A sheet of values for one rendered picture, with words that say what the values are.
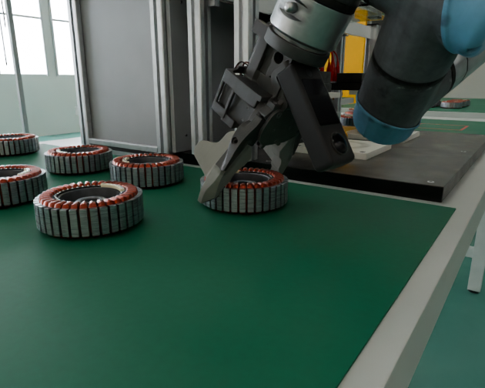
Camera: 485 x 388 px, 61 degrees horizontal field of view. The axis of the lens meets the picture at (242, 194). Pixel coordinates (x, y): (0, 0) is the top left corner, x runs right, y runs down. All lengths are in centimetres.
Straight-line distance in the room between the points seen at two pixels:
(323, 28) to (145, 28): 48
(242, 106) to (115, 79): 48
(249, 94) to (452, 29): 20
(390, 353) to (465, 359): 139
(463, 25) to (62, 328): 36
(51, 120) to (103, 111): 682
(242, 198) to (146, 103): 43
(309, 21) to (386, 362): 30
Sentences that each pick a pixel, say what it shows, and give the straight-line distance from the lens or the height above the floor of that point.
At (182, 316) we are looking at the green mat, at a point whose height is 75.
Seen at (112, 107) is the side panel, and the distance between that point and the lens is 93.
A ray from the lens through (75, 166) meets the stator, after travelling 73.
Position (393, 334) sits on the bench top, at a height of 75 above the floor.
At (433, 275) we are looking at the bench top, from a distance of 38.
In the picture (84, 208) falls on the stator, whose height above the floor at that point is 78.
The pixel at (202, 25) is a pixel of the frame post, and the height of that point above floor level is 99.
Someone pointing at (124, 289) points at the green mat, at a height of 75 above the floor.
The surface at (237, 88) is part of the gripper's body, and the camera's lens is 47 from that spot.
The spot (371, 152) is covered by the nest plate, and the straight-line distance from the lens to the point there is 77.
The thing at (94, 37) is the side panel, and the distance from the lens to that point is 96.
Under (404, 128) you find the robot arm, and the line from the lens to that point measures 48.
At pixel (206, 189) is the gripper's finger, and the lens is 47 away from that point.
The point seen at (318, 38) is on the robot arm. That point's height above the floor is 94.
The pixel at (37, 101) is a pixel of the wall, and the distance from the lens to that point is 765.
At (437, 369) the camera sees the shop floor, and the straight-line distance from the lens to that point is 158.
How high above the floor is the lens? 90
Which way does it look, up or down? 16 degrees down
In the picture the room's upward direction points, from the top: straight up
